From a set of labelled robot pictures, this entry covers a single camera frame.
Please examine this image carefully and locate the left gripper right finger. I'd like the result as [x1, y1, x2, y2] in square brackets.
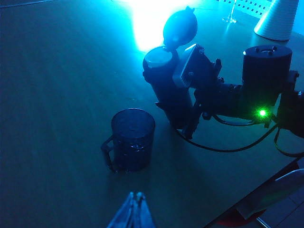
[132, 191, 155, 228]

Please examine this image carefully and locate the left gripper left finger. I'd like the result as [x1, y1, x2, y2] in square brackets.
[106, 191, 135, 228]

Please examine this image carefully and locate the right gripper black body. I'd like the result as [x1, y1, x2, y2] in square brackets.
[193, 77, 245, 120]

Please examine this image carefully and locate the black thermos cup with flip lid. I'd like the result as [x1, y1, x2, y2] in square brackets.
[142, 6, 199, 130]

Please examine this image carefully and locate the wine glass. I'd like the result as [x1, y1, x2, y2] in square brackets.
[222, 0, 238, 24]

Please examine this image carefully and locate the white ribbed cone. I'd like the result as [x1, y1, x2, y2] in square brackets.
[253, 0, 300, 42]

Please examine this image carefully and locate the white perforated chair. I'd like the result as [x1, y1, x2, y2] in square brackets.
[213, 0, 276, 18]

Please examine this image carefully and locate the white chair with chrome legs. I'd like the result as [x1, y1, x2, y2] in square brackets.
[217, 168, 304, 228]

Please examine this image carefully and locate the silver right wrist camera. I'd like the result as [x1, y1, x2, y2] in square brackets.
[172, 43, 223, 89]

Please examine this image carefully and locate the long black cable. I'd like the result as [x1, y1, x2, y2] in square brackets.
[175, 114, 280, 153]

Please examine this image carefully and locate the textured glass mug with handle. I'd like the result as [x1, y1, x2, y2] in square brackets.
[101, 108, 156, 174]

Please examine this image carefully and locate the looped black cable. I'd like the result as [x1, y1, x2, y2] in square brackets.
[274, 128, 304, 158]

